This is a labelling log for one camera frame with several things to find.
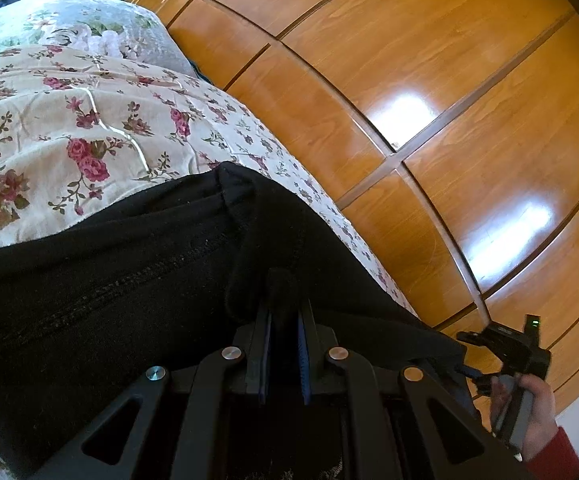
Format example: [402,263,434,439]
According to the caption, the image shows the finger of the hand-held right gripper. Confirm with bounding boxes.
[456,330,491,353]
[454,364,493,397]

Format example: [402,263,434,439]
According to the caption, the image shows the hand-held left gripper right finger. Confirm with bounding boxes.
[297,300,535,480]

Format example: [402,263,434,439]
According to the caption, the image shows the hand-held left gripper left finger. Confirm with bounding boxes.
[32,306,274,480]

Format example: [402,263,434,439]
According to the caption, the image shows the black pants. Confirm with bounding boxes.
[0,161,481,480]

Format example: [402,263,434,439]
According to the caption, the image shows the person's right hand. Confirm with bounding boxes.
[487,375,559,462]

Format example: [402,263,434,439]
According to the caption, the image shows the wooden wardrobe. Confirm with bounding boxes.
[121,0,579,423]

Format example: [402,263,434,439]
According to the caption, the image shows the floral bedsheet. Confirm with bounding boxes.
[0,44,420,478]

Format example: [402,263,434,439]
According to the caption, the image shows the floral pillow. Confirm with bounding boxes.
[0,0,196,80]

